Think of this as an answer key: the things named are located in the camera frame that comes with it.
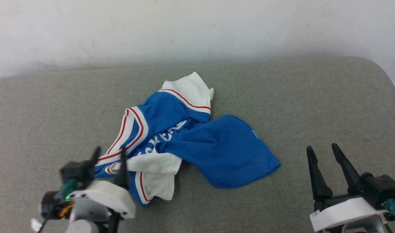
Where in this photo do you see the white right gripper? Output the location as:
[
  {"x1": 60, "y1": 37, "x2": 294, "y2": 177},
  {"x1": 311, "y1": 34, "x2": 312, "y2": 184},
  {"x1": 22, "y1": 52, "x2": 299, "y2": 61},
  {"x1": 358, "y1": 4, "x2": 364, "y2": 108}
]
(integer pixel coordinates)
[{"x1": 306, "y1": 143, "x2": 389, "y2": 233}]

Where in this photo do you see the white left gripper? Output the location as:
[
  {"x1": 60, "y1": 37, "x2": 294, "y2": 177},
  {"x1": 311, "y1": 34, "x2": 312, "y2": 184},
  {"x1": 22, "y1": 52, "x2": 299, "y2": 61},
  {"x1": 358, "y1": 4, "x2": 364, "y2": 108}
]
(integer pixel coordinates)
[{"x1": 68, "y1": 146, "x2": 137, "y2": 224}]

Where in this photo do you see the blue white red-striped jersey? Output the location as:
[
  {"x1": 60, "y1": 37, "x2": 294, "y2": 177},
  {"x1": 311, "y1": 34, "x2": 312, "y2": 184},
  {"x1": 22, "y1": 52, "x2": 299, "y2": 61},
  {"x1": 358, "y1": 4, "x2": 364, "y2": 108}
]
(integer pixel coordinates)
[{"x1": 93, "y1": 72, "x2": 281, "y2": 208}]

